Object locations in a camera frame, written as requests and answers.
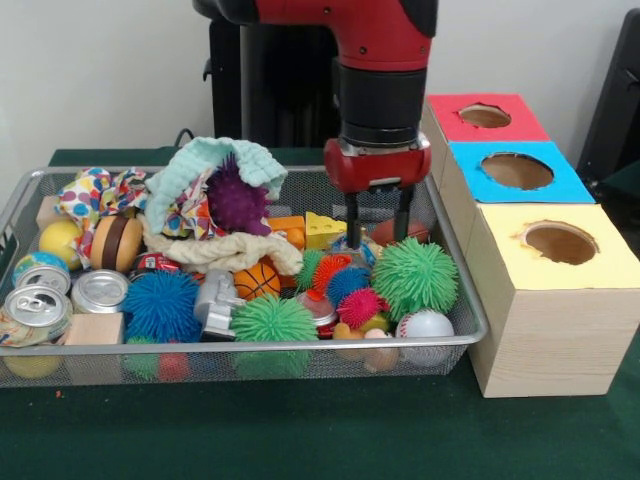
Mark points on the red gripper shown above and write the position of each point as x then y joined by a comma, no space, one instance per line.
380,167

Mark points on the dark green tablecloth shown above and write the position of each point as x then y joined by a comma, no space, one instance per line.
300,435

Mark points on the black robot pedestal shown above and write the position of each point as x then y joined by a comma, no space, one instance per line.
280,75

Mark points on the large green spiky ball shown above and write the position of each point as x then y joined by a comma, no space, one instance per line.
415,277

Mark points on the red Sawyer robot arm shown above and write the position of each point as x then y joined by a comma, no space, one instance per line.
380,45

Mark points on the silver mesh bin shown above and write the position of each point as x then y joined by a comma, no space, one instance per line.
200,348

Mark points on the blue spiky ball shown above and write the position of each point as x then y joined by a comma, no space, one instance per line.
160,305

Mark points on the crushed clear plastic bottle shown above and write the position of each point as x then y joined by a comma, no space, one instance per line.
369,252

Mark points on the cream cloth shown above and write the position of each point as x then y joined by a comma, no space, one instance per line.
225,250

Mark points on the mint green cloth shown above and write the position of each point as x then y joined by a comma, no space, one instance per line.
250,160

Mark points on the white baseball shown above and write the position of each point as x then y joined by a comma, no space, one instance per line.
425,325

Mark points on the purple spiky ball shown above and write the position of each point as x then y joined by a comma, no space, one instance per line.
235,200

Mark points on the wooden cube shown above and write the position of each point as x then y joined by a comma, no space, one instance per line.
45,212
95,327

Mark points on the wooden box with three holes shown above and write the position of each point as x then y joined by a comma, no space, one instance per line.
550,340

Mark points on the black chair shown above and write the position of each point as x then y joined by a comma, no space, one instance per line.
620,100

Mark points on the silver toy robot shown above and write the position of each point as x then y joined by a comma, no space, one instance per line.
215,305

